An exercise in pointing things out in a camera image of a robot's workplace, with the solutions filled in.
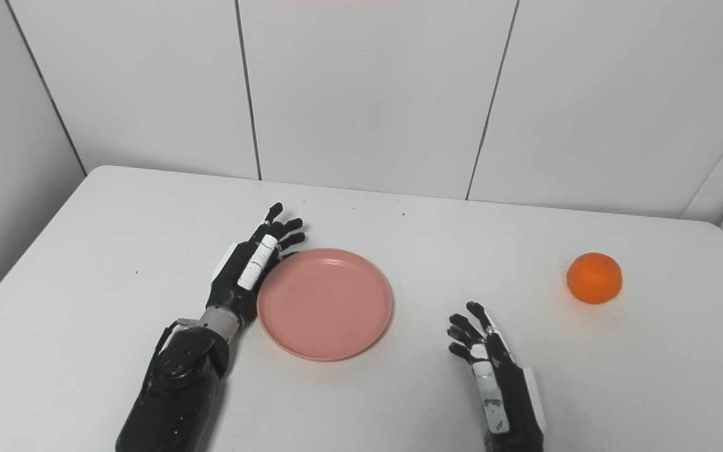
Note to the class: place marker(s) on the orange fruit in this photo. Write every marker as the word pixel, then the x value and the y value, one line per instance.
pixel 594 278

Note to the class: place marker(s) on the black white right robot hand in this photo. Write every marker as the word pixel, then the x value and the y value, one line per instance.
pixel 521 408

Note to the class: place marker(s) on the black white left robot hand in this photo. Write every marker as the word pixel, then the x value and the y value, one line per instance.
pixel 230 282

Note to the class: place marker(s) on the pink round plate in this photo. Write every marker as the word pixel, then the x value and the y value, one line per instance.
pixel 325 306

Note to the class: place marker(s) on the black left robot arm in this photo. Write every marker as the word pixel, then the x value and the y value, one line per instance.
pixel 176 395

